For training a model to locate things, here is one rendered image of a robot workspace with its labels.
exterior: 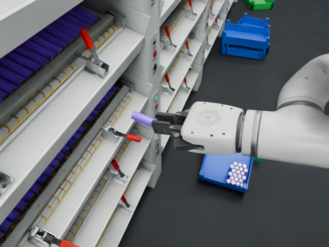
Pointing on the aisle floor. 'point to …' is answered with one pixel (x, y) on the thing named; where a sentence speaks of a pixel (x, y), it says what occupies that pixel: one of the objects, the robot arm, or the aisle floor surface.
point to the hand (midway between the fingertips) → (164, 123)
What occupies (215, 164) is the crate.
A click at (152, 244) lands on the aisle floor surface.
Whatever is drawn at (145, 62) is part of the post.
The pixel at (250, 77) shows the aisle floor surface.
